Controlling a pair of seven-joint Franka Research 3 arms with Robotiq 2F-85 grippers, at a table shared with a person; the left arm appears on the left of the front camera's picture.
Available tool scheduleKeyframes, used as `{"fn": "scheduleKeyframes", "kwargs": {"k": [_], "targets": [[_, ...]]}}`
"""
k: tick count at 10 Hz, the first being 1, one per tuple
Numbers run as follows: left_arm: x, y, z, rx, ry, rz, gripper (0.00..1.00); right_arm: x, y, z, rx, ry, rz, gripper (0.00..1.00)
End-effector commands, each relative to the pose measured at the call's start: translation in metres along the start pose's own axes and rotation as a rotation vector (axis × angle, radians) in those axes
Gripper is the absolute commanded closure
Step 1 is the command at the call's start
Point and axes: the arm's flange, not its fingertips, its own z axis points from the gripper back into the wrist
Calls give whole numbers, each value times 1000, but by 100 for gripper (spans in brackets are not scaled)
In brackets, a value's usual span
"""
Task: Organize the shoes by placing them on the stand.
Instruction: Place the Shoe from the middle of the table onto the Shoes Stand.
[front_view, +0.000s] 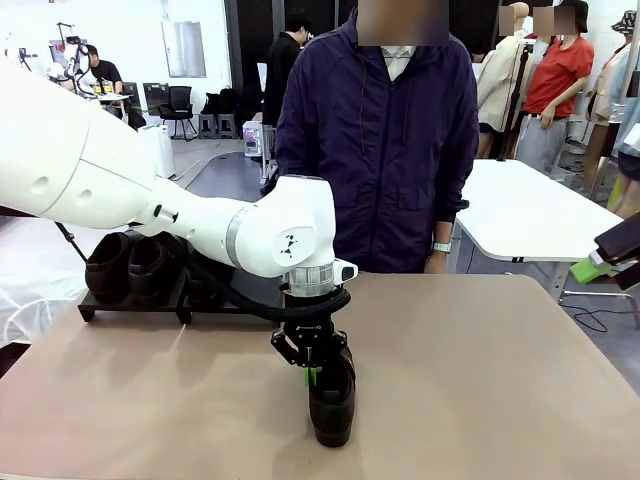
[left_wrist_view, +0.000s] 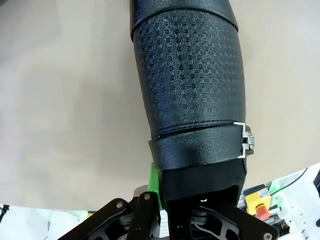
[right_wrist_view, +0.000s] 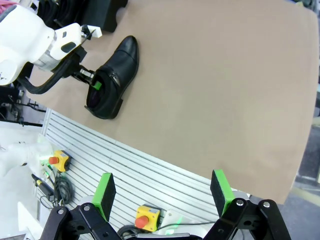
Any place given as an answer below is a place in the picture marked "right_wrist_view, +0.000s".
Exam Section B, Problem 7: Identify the black shoe stand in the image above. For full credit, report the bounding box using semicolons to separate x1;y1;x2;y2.
81;0;129;34

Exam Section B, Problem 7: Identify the black metal frame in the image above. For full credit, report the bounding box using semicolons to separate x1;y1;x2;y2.
0;84;48;129

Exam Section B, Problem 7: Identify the ribbed aluminium base plate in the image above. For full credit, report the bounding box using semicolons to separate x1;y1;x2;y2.
37;109;252;240

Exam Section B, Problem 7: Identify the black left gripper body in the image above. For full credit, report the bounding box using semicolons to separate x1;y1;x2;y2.
59;46;88;77

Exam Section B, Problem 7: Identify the black yellow handheld switch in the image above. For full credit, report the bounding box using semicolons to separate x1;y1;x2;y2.
30;173;55;199

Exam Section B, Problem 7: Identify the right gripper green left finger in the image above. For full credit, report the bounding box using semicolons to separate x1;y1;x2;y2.
39;172;121;240

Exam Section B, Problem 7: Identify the yellow emergency stop button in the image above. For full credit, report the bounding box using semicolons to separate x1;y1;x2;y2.
134;204;161;233
48;149;73;173

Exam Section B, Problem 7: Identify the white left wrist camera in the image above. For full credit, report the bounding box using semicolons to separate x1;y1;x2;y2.
79;24;103;39

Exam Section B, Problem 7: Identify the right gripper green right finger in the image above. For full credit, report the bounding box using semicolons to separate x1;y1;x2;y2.
203;169;292;240

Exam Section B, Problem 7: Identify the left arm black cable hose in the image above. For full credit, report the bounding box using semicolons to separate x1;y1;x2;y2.
16;56;81;96

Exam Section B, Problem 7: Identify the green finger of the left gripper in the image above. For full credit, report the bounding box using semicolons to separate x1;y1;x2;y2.
71;65;103;90

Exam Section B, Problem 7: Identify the black coiled cable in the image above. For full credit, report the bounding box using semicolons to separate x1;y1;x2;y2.
116;224;141;240
37;171;76;210

